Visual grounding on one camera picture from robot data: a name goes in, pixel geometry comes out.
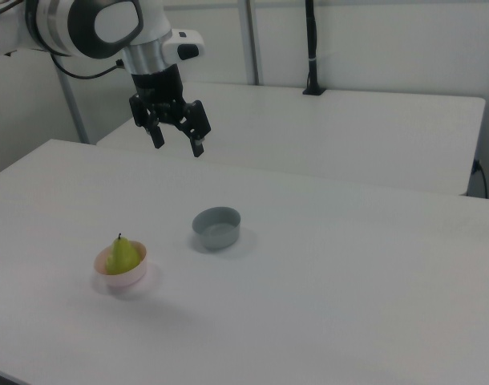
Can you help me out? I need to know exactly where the green yellow pear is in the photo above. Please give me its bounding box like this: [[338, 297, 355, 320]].
[[104, 232, 142, 277]]

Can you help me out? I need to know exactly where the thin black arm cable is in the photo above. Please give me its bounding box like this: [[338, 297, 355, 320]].
[[49, 51, 124, 81]]

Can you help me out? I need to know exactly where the grey plastic bowl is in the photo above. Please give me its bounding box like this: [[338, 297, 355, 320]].
[[191, 206, 242, 251]]

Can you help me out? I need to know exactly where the black camera stand pole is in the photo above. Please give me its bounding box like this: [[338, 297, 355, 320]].
[[301, 0, 328, 96]]

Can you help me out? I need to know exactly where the grey metal partition post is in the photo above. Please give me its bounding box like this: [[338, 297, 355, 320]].
[[236, 0, 266, 87]]

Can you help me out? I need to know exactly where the slanted grey metal post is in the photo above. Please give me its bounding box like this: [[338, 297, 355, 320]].
[[59, 67, 90, 145]]

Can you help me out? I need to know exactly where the pink plastic bowl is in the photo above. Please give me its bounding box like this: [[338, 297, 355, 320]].
[[93, 240, 148, 289]]

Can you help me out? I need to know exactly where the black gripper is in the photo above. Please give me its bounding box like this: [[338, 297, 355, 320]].
[[128, 63, 212, 159]]

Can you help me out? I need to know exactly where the black cable beside table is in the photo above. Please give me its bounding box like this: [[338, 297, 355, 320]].
[[471, 159, 489, 199]]

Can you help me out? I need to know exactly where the white side table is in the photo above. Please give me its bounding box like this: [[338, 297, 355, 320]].
[[95, 81, 487, 197]]

